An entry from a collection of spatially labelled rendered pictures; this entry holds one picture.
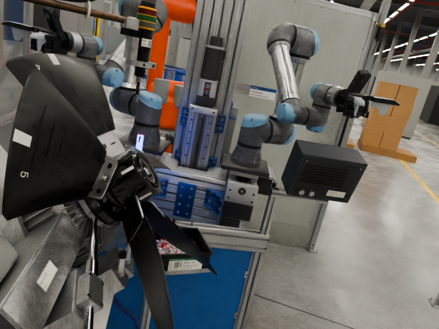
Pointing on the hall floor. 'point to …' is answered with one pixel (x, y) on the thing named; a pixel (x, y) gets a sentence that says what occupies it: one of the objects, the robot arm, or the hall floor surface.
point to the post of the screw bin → (145, 314)
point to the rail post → (249, 290)
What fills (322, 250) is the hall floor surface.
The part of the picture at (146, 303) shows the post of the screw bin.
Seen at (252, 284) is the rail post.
